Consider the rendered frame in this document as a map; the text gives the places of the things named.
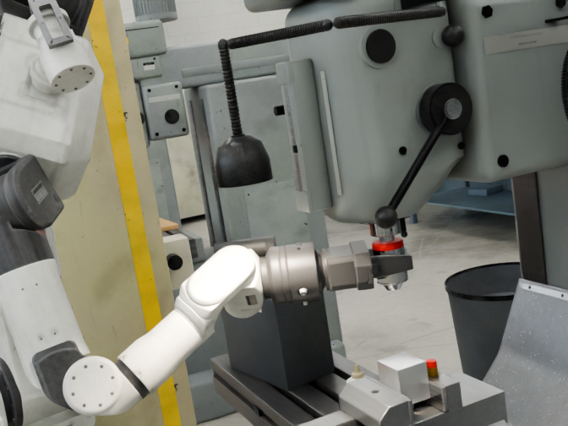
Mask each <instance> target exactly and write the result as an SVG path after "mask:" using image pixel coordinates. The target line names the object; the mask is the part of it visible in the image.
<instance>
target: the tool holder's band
mask: <svg viewBox="0 0 568 426"><path fill-rule="evenodd" d="M403 246H404V243H403V239H401V238H395V240H394V241H392V242H388V243H381V242H380V240H379V239H378V240H375V241H373V242H372V249H373V250H374V251H390V250H394V249H399V248H402V247H403Z"/></svg>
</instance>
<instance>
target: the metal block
mask: <svg viewBox="0 0 568 426"><path fill-rule="evenodd" d="M377 366H378V372H379V378H380V383H382V384H384V385H387V386H389V387H390V388H391V389H393V390H395V391H398V392H400V393H402V394H403V395H404V396H407V397H409V398H411V399H412V404H414V403H417V402H419V401H423V400H426V399H428V398H430V392H429V380H428V373H427V366H426V361H424V360H422V359H420V358H417V357H415V356H413V355H411V354H409V353H407V352H400V353H397V354H395V355H392V356H389V357H387V358H382V359H380V360H377Z"/></svg>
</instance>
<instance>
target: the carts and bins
mask: <svg viewBox="0 0 568 426"><path fill-rule="evenodd" d="M519 278H522V276H521V267H520V262H505V263H497V264H489V265H480V266H476V267H473V268H469V269H465V270H462V271H459V272H457V273H455V274H453V275H451V276H449V277H448V278H447V279H446V280H445V290H446V291H447V292H448V297H449V302H450V306H451V314H452V319H453V324H454V328H455V333H456V341H457V346H458V350H459V354H460V359H461V367H462V372H463V373H464V374H466V375H469V376H471V377H473V378H475V379H477V380H480V381H483V379H484V377H485V375H486V374H487V373H488V371H489V369H490V367H491V365H492V363H493V361H494V360H495V358H496V356H497V354H498V352H499V349H500V345H501V342H502V338H503V335H504V332H505V327H506V323H507V320H508V317H509V313H510V311H511V305H512V302H513V298H514V296H515V292H516V287H517V283H518V280H519Z"/></svg>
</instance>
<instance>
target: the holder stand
mask: <svg viewBox="0 0 568 426"><path fill-rule="evenodd" d="M320 297H321V299H320V300H314V301H308V305H303V302H301V303H289V304H283V305H277V304H275V303H274V302H273V301H272V299H271V298H269V299H265V300H264V303H263V306H262V308H261V309H260V311H259V312H258V313H257V314H255V315H253V316H251V317H248V318H236V317H234V316H232V315H230V314H229V313H228V312H227V311H226V309H225V307H224V306H223V308H222V310H221V314H222V319H223V324H224V330H225V335H226V339H227V349H228V354H229V359H230V364H231V367H232V368H233V369H236V370H238V371H241V372H243V373H245V374H248V375H251V376H253V377H255V378H257V379H260V380H263V381H265V382H267V383H270V384H272V385H275V386H277V387H280V388H282V389H284V390H286V391H290V390H292V389H295V388H297V387H299V386H301V385H305V384H307V383H308V382H311V381H313V380H316V379H318V378H320V377H323V376H325V375H327V374H330V373H333V372H334V371H335V367H334V361H333V355H332V350H331V344H330V333H329V327H328V321H327V315H326V310H325V299H324V293H323V291H320Z"/></svg>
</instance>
